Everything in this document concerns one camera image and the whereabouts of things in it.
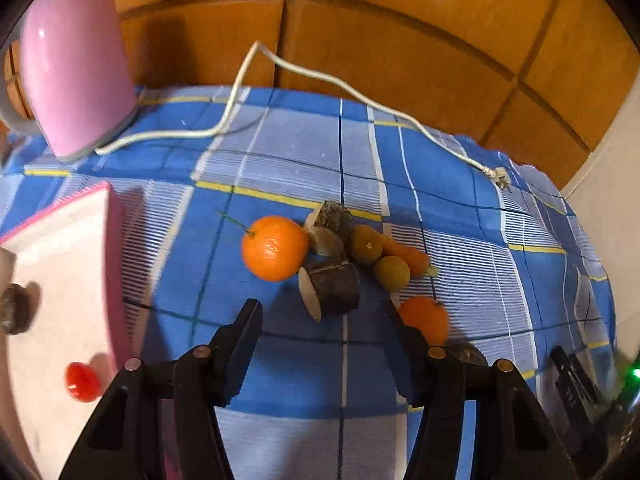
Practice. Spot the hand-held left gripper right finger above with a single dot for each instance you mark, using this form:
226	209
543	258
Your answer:
404	340

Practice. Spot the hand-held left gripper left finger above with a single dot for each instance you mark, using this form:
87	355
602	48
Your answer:
246	332

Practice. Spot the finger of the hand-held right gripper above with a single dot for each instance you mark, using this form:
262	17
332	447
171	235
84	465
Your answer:
572	385

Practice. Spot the small orange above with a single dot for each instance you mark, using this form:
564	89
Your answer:
426	317

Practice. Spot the small orange carrot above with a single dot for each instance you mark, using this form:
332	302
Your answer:
407	257

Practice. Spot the large dark sugarcane piece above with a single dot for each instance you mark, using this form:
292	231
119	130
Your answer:
334	287

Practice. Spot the large orange with stem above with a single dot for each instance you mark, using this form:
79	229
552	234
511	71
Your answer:
275	249

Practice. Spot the pink cardboard tray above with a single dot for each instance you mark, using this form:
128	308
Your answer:
60	260

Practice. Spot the dark water chestnut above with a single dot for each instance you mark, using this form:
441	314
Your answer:
14	308
467	353

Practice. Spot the small dark sugarcane piece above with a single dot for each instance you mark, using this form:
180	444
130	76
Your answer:
334	217

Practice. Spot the red cherry tomato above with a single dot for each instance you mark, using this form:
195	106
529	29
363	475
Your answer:
82	382

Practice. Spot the blue plaid tablecloth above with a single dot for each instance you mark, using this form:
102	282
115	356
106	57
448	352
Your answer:
300	160

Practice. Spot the pink electric kettle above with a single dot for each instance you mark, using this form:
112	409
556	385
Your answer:
75	60

